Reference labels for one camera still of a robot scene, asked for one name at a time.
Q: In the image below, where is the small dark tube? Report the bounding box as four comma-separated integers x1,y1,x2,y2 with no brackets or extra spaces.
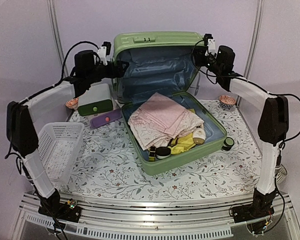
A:
148,146,156,162

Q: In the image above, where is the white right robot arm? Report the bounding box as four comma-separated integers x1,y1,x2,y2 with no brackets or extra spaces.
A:
191,33,289,196

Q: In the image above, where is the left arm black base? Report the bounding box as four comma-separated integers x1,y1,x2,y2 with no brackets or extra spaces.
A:
38,189,82,223

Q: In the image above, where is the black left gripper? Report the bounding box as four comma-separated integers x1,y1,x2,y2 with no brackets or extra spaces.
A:
87,60,131,84

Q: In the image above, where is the yellow garment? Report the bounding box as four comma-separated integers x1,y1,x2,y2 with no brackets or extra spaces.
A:
167,109,197,156

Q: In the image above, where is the cream round bottle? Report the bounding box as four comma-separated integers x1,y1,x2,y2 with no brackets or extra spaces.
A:
192,126,206,145

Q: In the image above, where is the floral white table mat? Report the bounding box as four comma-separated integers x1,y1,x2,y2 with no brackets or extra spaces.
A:
56,100,262,202

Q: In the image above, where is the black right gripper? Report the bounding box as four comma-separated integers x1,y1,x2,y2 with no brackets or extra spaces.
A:
193,48,224,75

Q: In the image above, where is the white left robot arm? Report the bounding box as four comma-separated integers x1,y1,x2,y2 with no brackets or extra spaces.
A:
5,41,129,217

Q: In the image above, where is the green hard-shell suitcase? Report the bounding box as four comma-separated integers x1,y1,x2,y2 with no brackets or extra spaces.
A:
113,31,227,176

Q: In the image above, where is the black lidded round jar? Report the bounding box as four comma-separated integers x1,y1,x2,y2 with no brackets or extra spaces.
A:
155,147,171,160

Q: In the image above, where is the purple drawer box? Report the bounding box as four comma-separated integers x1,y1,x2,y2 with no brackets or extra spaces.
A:
87,108,122,129

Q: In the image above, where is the white perforated plastic basket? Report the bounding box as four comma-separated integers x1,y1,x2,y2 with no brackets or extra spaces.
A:
38,122,85,185

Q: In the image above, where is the white green drawer box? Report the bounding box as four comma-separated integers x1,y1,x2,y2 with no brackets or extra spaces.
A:
77,83,114,117

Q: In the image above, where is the pink folded cloth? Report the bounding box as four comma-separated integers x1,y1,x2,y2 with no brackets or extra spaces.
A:
128,92,204,150

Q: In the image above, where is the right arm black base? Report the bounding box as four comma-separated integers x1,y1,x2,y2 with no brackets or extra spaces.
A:
230,188,277,223

